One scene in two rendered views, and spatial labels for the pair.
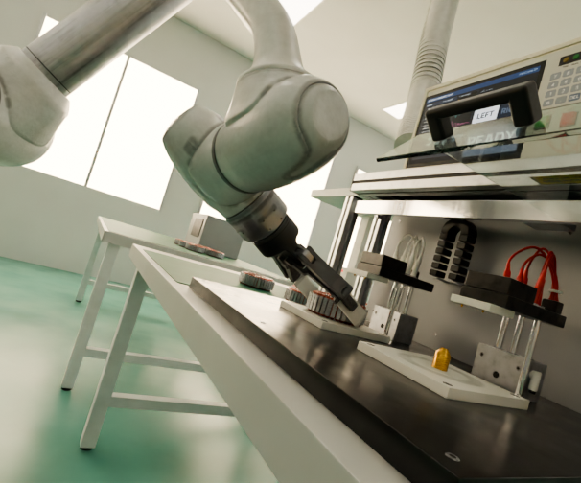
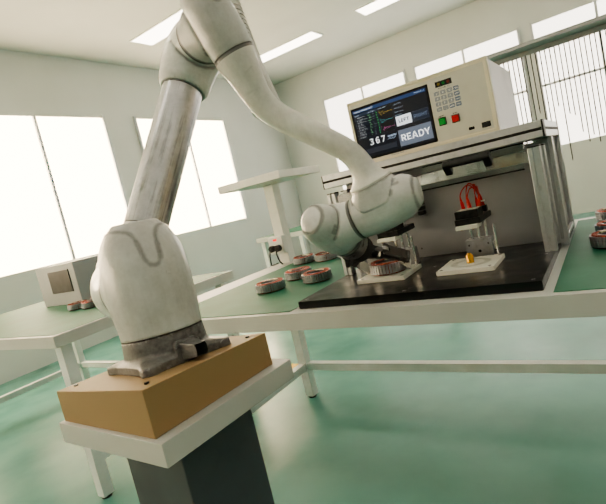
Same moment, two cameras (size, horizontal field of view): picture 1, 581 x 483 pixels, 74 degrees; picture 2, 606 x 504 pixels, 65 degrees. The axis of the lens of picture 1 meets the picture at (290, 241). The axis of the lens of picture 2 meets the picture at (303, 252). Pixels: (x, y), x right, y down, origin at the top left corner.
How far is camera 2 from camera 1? 0.89 m
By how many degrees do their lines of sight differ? 29
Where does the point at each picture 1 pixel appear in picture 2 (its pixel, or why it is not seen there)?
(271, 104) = (401, 198)
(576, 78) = (448, 94)
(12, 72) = not seen: hidden behind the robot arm
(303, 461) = (500, 308)
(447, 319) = (424, 236)
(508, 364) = (483, 243)
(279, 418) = (479, 306)
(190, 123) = (329, 218)
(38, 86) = not seen: hidden behind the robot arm
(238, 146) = (381, 220)
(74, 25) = (159, 187)
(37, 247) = not seen: outside the picture
